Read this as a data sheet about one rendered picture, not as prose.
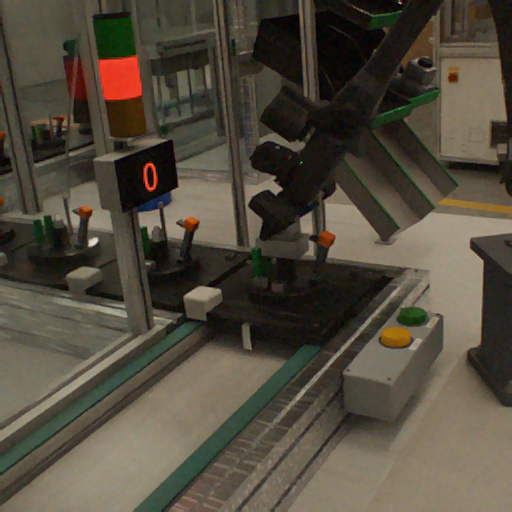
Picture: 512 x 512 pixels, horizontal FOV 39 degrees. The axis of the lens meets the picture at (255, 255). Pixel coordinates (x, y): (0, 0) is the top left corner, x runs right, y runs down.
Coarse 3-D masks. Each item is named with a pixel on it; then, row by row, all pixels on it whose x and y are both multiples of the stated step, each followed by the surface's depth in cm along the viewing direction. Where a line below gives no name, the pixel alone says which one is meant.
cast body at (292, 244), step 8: (296, 216) 113; (296, 224) 113; (280, 232) 112; (288, 232) 111; (296, 232) 113; (256, 240) 116; (272, 240) 113; (280, 240) 112; (288, 240) 112; (296, 240) 111; (304, 240) 113; (264, 248) 114; (272, 248) 113; (280, 248) 113; (288, 248) 112; (296, 248) 111; (304, 248) 114; (272, 256) 114; (280, 256) 113; (288, 256) 112; (296, 256) 112
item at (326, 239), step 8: (328, 232) 110; (312, 240) 111; (320, 240) 110; (328, 240) 109; (320, 248) 111; (328, 248) 111; (320, 256) 111; (320, 264) 112; (312, 272) 113; (320, 272) 113
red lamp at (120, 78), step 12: (108, 60) 93; (120, 60) 92; (132, 60) 93; (108, 72) 93; (120, 72) 93; (132, 72) 94; (108, 84) 94; (120, 84) 93; (132, 84) 94; (108, 96) 94; (120, 96) 94; (132, 96) 94
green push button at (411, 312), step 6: (402, 312) 105; (408, 312) 105; (414, 312) 105; (420, 312) 105; (426, 312) 105; (402, 318) 105; (408, 318) 104; (414, 318) 104; (420, 318) 104; (426, 318) 104; (408, 324) 104; (414, 324) 104
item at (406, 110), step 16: (288, 16) 135; (272, 32) 129; (288, 32) 138; (320, 32) 137; (336, 32) 135; (256, 48) 132; (272, 48) 130; (288, 48) 128; (320, 48) 138; (336, 48) 136; (352, 48) 134; (272, 64) 131; (288, 64) 129; (320, 64) 125; (336, 64) 137; (352, 64) 135; (320, 80) 125; (336, 80) 134; (320, 96) 127; (384, 96) 133; (400, 96) 131; (384, 112) 128; (400, 112) 127
